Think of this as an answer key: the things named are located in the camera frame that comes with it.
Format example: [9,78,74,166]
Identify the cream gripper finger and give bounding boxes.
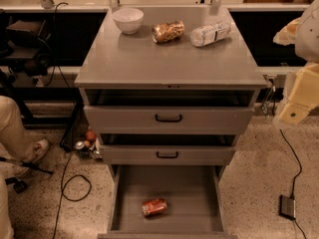
[273,63,319,129]
[273,18,300,46]

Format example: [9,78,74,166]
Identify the red coke can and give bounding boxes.
[142,198,167,217]

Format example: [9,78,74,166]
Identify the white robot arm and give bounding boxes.
[273,0,319,128]

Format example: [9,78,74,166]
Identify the gold patterned can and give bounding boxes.
[152,21,184,44]

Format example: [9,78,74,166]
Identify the grey drawer cabinet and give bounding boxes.
[73,5,269,239]

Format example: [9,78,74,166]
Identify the grey bottom drawer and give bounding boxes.
[97,165,237,239]

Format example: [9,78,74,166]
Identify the grey drawer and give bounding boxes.
[100,133,235,165]
[97,165,237,239]
[85,90,253,134]

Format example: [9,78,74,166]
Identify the grey middle drawer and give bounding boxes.
[100,133,235,165]

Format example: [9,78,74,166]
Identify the grey top drawer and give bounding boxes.
[85,90,253,134]

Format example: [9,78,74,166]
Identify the clear plastic water bottle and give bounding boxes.
[190,22,231,48]

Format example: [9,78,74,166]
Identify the black power adapter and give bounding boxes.
[279,195,296,220]

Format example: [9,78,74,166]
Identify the white ceramic bowl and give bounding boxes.
[112,8,144,34]

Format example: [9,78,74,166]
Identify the black equipment on shelf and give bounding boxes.
[0,11,52,77]

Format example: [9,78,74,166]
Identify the white orange sneaker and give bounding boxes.
[13,139,50,178]

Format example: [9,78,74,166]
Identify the person leg beige trousers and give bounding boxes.
[0,97,33,239]

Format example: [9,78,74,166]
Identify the black office chair base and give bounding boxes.
[0,156,54,195]

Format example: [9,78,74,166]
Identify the black adapter cable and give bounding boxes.
[279,128,309,239]

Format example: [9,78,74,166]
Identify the black wire basket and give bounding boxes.
[60,103,89,152]

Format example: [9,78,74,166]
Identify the black looped floor cable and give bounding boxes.
[51,151,93,239]

